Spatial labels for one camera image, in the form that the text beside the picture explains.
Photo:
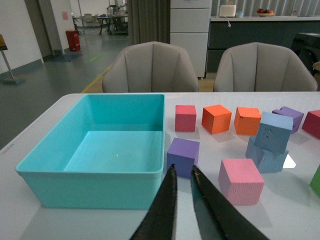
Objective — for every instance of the white toaster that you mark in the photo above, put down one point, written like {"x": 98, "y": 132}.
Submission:
{"x": 227, "y": 11}

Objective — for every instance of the fruit bowl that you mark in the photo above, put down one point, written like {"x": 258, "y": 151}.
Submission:
{"x": 265, "y": 12}

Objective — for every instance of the notched purple foam block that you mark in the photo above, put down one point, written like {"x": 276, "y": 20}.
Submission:
{"x": 297, "y": 116}

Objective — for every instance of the white drawer cabinet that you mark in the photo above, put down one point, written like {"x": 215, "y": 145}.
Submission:
{"x": 189, "y": 29}

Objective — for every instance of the light blue foam block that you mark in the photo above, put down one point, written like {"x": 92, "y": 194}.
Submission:
{"x": 274, "y": 132}

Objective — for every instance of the left grey armchair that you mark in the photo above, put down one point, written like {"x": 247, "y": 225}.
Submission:
{"x": 151, "y": 67}

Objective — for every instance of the grey curtain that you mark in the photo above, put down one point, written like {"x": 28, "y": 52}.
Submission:
{"x": 148, "y": 21}

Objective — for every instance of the right grey armchair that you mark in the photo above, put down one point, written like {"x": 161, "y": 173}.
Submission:
{"x": 262, "y": 67}

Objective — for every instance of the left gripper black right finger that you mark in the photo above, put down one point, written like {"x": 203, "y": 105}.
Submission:
{"x": 216, "y": 217}

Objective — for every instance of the dark grey counter cabinet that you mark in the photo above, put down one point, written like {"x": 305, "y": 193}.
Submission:
{"x": 225, "y": 33}

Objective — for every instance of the light blue base block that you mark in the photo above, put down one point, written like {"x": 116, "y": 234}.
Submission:
{"x": 266, "y": 161}

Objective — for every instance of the pink foam block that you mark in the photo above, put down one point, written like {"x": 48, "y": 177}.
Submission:
{"x": 240, "y": 181}

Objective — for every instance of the grey armchair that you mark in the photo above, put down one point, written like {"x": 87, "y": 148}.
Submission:
{"x": 262, "y": 67}
{"x": 151, "y": 67}

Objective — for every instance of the green foam block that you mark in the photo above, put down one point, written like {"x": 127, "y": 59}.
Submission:
{"x": 315, "y": 182}

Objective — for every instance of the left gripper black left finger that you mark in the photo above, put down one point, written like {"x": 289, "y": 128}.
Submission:
{"x": 159, "y": 222}

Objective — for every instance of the chipped orange foam block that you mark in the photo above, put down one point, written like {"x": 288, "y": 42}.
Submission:
{"x": 247, "y": 120}

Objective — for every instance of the sign stand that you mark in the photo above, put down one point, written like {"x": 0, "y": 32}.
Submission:
{"x": 12, "y": 80}

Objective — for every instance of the magenta foam block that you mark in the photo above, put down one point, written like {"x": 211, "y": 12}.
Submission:
{"x": 185, "y": 118}

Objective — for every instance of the teal plastic bin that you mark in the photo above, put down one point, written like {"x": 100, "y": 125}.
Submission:
{"x": 106, "y": 152}

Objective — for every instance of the dark red foam block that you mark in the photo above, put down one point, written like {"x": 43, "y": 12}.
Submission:
{"x": 311, "y": 123}

